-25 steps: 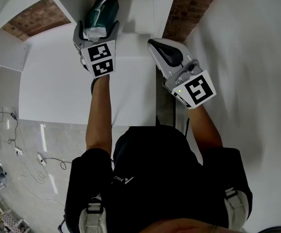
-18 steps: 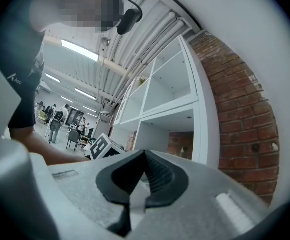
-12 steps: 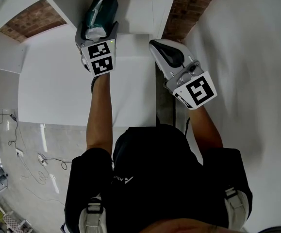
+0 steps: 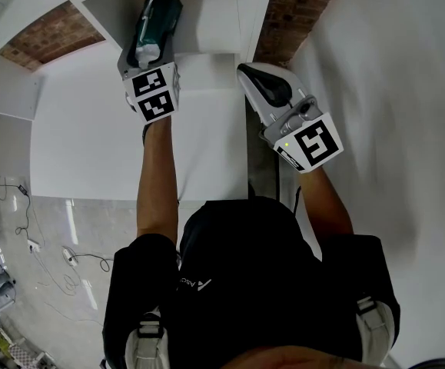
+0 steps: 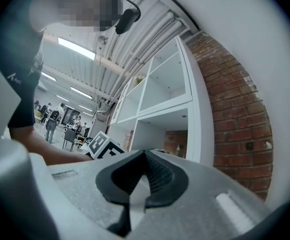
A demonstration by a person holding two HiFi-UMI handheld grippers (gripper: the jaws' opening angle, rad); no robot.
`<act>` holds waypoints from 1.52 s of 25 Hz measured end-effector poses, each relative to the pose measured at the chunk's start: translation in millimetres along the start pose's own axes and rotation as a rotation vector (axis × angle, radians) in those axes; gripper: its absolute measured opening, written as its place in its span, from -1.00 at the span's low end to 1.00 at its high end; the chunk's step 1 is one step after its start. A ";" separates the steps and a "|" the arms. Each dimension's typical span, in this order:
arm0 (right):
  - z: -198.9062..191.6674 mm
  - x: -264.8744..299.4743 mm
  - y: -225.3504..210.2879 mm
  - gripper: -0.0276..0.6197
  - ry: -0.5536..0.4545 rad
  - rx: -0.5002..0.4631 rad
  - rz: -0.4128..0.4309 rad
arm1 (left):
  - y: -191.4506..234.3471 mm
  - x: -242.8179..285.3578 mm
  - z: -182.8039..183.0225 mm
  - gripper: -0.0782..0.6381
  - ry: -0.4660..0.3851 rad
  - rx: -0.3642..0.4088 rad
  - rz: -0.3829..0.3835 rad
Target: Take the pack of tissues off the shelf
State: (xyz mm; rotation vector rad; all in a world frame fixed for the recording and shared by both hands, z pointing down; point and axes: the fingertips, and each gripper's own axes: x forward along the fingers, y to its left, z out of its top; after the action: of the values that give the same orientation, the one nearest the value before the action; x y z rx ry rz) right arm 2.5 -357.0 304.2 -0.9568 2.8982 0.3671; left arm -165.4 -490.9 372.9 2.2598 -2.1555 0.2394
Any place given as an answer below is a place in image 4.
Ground dark green pack of tissues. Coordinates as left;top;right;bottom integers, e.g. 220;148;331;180
125;0;184;69

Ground white shelf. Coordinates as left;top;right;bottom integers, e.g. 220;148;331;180
0;0;277;201

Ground white shoulder strap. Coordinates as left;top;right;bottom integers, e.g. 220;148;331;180
354;294;397;367
125;311;170;369

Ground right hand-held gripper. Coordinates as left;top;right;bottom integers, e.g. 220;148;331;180
237;61;344;175

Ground person's left forearm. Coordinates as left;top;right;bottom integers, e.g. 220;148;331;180
136;118;181;242

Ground grey gripper camera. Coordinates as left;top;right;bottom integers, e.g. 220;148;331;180
279;95;320;138

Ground black floor cable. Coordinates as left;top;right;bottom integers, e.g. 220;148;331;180
71;252;111;273

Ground person's right forearm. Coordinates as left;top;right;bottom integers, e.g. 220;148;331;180
296;165;356;238

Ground person's black shirt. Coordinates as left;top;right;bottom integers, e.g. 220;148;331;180
102;197;402;369

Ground white floor cable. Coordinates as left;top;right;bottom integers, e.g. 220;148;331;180
33;250;106;324

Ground thin black cable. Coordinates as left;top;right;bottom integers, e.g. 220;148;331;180
0;177;46;245

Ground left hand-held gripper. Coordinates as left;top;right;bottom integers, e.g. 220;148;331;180
117;32;181;125

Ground checkered cloth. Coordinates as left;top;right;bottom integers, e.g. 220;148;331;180
8;344;41;369

